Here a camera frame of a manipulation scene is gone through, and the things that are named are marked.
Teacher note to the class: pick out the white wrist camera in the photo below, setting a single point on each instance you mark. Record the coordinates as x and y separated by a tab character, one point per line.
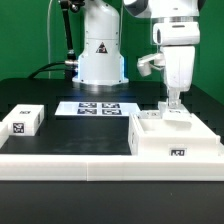
150	62

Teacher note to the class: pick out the white cabinet body box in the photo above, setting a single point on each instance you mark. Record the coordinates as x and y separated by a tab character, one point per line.
162	138

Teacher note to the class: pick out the white cabinet door panel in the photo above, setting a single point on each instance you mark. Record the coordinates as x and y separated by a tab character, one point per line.
149	114
177	118

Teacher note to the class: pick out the small white cabinet top block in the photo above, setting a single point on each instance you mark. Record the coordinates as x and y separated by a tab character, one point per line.
24	119

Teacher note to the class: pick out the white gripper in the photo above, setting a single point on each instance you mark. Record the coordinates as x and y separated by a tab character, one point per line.
178	71

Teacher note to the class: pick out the white marker base plate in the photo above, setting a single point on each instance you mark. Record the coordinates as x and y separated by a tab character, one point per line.
107	109

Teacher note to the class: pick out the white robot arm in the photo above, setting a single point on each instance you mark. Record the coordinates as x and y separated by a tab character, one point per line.
175	31

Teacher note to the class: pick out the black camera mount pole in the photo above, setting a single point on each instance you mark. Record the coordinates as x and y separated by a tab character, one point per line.
66	7

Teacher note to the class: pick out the white U-shaped fence frame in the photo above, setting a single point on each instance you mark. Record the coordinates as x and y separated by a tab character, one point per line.
174	165

